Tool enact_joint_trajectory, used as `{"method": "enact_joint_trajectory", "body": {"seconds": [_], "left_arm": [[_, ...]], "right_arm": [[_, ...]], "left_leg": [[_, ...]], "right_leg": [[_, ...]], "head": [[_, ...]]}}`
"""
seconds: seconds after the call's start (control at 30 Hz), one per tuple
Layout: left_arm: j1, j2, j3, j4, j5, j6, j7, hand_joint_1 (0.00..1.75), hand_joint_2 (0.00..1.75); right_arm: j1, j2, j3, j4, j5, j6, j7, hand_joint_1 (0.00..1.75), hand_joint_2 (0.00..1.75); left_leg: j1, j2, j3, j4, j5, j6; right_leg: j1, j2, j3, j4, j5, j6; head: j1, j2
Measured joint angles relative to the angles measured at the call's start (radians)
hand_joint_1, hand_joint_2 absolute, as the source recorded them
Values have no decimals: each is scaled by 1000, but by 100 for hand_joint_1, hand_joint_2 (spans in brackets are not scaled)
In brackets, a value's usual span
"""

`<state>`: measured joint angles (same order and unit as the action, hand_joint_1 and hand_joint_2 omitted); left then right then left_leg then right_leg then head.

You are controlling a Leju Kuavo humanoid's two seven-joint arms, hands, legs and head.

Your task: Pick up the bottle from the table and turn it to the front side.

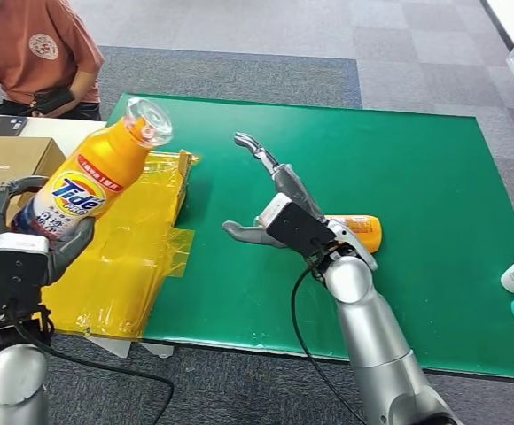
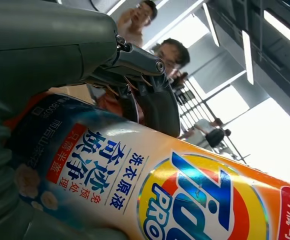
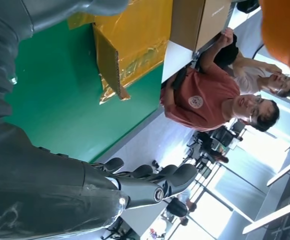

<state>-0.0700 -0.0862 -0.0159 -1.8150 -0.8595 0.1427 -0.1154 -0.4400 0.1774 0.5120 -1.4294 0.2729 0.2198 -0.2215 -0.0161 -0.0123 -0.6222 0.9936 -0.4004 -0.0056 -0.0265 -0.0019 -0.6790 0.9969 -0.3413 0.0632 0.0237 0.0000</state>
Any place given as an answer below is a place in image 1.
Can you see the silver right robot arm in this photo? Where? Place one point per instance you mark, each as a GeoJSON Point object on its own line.
{"type": "Point", "coordinates": [381, 346]}

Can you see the brown cardboard box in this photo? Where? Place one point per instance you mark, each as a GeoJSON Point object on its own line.
{"type": "Point", "coordinates": [8, 161]}

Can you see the person's black glove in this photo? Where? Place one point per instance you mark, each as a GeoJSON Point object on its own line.
{"type": "Point", "coordinates": [52, 100]}

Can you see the person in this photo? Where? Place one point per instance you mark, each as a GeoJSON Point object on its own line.
{"type": "Point", "coordinates": [22, 53]}

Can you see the yellow plastic sheet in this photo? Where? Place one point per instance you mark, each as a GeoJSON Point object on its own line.
{"type": "Point", "coordinates": [128, 264]}

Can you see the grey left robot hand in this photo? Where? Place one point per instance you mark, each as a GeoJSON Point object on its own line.
{"type": "Point", "coordinates": [69, 246]}

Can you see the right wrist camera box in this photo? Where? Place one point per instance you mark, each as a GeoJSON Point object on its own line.
{"type": "Point", "coordinates": [299, 229]}

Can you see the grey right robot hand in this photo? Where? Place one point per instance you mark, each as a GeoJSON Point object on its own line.
{"type": "Point", "coordinates": [295, 187]}

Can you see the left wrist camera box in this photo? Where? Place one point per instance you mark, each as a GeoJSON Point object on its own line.
{"type": "Point", "coordinates": [15, 275]}

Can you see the orange Tide detergent bottle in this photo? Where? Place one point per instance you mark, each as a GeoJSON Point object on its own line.
{"type": "Point", "coordinates": [363, 234]}
{"type": "Point", "coordinates": [88, 182]}

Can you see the green table mat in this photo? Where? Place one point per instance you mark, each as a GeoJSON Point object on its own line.
{"type": "Point", "coordinates": [416, 176]}

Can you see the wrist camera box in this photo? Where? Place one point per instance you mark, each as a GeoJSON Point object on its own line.
{"type": "Point", "coordinates": [299, 229]}
{"type": "Point", "coordinates": [15, 275]}

